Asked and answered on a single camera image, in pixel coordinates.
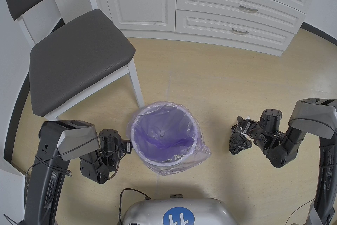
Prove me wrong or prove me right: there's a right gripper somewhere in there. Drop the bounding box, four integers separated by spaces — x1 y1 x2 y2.
238 117 264 140

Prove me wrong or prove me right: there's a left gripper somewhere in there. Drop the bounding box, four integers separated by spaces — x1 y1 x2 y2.
120 139 133 155

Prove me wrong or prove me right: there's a black plastic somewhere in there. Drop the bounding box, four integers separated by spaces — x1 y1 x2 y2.
229 125 254 155

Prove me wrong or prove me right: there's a purple plastic bag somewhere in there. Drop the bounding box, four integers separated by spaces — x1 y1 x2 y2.
127 101 212 176

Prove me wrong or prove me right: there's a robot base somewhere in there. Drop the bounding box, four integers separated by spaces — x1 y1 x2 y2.
124 194 235 225

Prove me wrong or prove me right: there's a white trash bin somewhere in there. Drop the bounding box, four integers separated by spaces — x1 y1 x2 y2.
131 107 200 167

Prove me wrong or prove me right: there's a white chair dark grey seat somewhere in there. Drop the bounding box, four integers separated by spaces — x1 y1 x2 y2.
5 0 145 122

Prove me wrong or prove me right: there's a black cable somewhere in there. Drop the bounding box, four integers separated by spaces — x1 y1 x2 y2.
118 188 150 225

